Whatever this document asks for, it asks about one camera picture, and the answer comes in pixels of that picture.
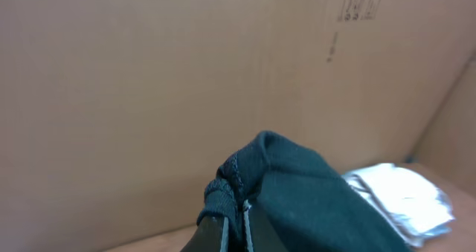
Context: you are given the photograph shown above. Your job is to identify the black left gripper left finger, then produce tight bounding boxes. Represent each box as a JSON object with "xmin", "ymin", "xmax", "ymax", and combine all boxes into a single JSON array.
[{"xmin": 181, "ymin": 216, "xmax": 228, "ymax": 252}]

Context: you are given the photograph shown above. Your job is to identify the black t-shirt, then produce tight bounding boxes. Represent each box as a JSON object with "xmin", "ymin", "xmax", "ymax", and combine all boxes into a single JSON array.
[{"xmin": 196, "ymin": 131, "xmax": 409, "ymax": 252}]

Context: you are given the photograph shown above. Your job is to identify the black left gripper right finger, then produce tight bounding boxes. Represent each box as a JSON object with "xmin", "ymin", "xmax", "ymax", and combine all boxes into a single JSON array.
[{"xmin": 243, "ymin": 201, "xmax": 287, "ymax": 252}]

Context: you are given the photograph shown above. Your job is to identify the folded beige trousers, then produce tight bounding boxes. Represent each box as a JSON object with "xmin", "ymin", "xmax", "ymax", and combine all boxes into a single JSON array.
[{"xmin": 342, "ymin": 163, "xmax": 455, "ymax": 248}]

